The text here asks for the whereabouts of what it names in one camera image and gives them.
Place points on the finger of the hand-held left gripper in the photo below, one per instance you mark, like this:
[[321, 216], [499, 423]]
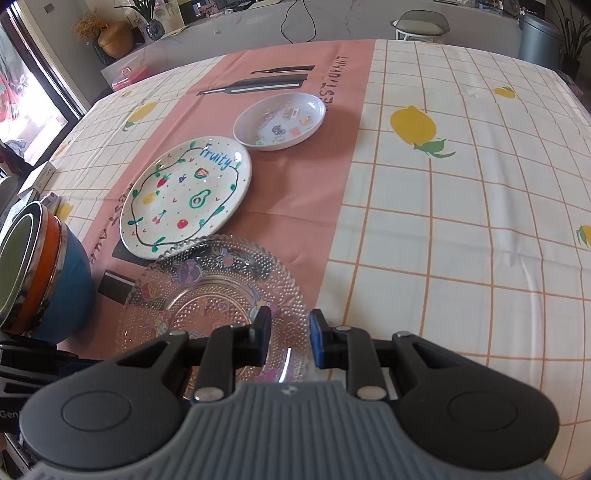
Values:
[[23, 381], [37, 356]]

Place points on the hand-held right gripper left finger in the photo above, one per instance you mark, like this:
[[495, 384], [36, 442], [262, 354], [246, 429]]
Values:
[[263, 337]]

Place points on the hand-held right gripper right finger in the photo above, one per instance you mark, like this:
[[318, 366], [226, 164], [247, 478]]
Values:
[[317, 344]]

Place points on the orange bowl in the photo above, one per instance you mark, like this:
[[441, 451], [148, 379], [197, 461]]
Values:
[[41, 300]]

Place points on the blue bowl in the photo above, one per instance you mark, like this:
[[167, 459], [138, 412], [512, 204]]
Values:
[[69, 295]]

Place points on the clear glass plate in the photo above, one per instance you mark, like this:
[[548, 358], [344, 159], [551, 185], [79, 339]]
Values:
[[207, 286]]

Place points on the white fruit-painted plate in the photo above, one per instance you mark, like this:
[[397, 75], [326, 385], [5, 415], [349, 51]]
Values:
[[184, 184]]

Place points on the white flat box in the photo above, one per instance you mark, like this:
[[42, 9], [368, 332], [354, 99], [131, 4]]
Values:
[[39, 175]]

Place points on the white deep plate with stickers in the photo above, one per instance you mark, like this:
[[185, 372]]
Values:
[[258, 115]]

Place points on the black framed glass door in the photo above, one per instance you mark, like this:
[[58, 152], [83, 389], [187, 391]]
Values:
[[51, 69]]

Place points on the pink plastic box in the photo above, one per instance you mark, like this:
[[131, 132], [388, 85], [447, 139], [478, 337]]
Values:
[[129, 78]]

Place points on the grey marble counter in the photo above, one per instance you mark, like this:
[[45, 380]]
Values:
[[231, 41]]

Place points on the blue white vase with plant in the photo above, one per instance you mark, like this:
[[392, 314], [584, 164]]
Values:
[[154, 30]]

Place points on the brown round vase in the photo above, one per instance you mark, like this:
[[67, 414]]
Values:
[[115, 39]]

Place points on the grey cushioned stool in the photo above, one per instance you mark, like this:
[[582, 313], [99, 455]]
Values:
[[420, 27]]

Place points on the dried flower bunch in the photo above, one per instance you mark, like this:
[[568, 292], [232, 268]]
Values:
[[87, 25]]

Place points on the grey trash can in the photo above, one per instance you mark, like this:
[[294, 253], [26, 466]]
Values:
[[538, 41]]

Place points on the green potted plant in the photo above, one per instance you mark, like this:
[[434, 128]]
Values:
[[575, 37]]

